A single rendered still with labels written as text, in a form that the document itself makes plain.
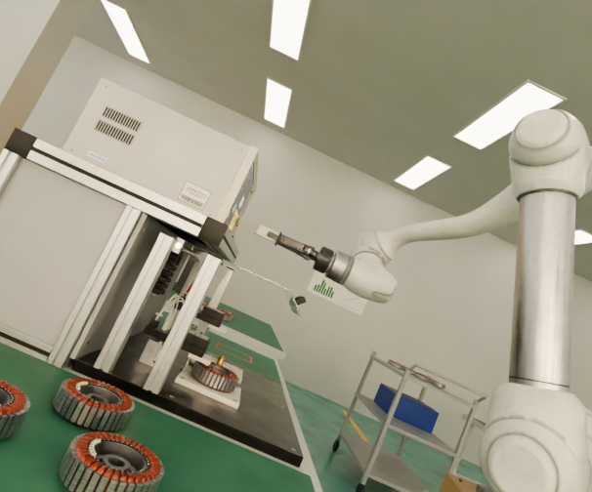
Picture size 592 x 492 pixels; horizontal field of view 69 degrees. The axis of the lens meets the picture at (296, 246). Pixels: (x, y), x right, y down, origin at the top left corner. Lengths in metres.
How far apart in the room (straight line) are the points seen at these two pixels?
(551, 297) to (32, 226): 0.98
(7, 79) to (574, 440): 4.82
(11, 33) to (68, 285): 4.35
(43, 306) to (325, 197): 5.88
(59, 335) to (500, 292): 6.93
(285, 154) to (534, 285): 5.95
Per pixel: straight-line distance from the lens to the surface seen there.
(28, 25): 5.13
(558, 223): 0.97
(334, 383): 6.65
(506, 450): 0.85
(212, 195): 1.01
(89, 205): 0.93
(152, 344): 1.06
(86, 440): 0.60
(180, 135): 1.05
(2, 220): 0.99
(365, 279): 1.26
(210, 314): 1.28
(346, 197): 6.68
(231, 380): 1.05
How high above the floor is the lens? 1.03
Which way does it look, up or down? 7 degrees up
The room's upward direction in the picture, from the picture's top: 24 degrees clockwise
